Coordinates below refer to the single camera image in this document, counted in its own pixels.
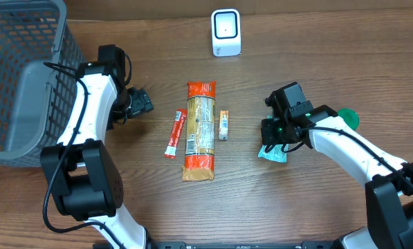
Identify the teal wet wipes pack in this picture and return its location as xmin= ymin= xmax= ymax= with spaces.
xmin=257 ymin=114 xmax=289 ymax=164

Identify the small orange box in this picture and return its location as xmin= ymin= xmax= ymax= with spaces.
xmin=219 ymin=111 xmax=229 ymax=140

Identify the red snack packet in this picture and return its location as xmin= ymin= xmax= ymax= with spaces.
xmin=164 ymin=109 xmax=187 ymax=159

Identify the green lid jar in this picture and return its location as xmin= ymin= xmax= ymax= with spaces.
xmin=338 ymin=109 xmax=360 ymax=130

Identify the orange brown snack bag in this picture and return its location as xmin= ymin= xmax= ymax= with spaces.
xmin=182 ymin=82 xmax=216 ymax=181

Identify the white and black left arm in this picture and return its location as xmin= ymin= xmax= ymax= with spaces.
xmin=40 ymin=44 xmax=157 ymax=248

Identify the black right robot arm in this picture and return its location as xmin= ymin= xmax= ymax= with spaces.
xmin=261 ymin=82 xmax=413 ymax=249

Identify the white barcode scanner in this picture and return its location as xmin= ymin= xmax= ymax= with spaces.
xmin=210 ymin=8 xmax=241 ymax=57

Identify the grey plastic mesh basket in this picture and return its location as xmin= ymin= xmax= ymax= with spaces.
xmin=0 ymin=0 xmax=85 ymax=167

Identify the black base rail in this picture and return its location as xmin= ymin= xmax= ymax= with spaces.
xmin=156 ymin=241 xmax=333 ymax=249

